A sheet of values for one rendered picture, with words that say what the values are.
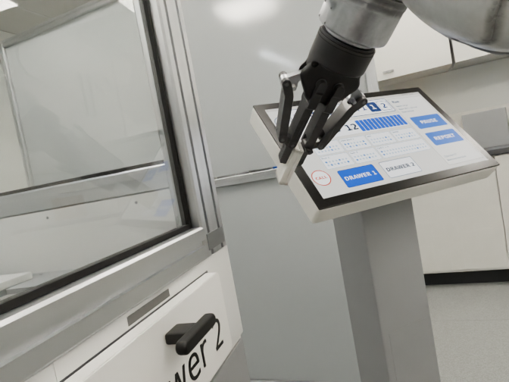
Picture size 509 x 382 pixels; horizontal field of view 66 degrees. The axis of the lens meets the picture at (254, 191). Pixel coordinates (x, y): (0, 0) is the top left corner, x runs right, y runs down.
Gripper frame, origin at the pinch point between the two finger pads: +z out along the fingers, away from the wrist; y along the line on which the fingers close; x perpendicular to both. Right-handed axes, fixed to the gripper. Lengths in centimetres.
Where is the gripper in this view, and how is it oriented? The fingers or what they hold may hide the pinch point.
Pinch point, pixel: (288, 162)
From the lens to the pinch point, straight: 61.0
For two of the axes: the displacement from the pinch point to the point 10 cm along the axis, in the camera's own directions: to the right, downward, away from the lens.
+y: -9.4, -1.3, -3.1
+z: -3.1, 7.2, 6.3
